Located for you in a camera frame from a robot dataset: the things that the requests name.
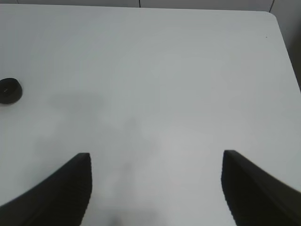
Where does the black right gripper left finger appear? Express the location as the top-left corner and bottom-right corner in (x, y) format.
(0, 153), (92, 226)

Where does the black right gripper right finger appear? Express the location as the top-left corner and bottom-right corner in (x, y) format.
(221, 150), (301, 226)

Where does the small black teacup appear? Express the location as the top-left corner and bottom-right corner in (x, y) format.
(0, 78), (23, 105)

